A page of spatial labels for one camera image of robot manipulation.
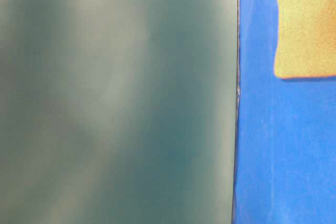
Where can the orange towel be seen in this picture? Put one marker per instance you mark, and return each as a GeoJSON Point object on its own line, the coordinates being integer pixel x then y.
{"type": "Point", "coordinates": [306, 39]}

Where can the blurred grey-green foreground object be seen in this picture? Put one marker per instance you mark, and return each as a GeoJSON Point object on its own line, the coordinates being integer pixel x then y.
{"type": "Point", "coordinates": [117, 111]}

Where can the blue table cloth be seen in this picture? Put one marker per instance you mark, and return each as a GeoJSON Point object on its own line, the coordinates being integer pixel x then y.
{"type": "Point", "coordinates": [285, 141]}

